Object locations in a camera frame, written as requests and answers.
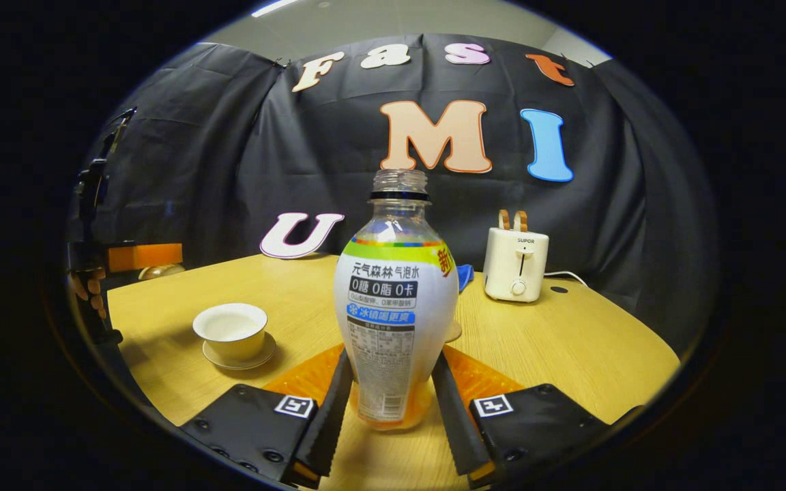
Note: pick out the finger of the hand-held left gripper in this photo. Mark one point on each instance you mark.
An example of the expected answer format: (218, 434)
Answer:
(144, 257)

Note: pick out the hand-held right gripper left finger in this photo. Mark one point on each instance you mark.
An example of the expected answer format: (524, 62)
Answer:
(328, 423)

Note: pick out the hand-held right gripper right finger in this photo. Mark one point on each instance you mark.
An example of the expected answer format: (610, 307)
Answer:
(458, 423)

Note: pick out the cream teacup lid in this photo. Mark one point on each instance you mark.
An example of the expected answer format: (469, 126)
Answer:
(161, 272)

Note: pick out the round wooden coaster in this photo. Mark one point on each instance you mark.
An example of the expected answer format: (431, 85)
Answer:
(454, 332)

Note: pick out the cream ceramic teacup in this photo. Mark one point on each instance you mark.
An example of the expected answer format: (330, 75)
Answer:
(233, 337)

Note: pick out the clear water bottle white label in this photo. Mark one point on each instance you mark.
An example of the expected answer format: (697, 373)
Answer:
(393, 320)

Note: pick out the cream ceramic saucer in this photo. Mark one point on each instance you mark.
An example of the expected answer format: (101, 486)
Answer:
(267, 351)

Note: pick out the black backdrop cloth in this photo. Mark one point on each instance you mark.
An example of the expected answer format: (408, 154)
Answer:
(215, 170)

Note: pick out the blue towel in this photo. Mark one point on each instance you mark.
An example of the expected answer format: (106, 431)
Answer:
(465, 278)

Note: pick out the white toaster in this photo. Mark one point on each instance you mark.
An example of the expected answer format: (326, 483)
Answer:
(516, 262)

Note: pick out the toast slice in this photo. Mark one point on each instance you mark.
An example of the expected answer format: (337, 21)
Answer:
(520, 221)
(504, 219)

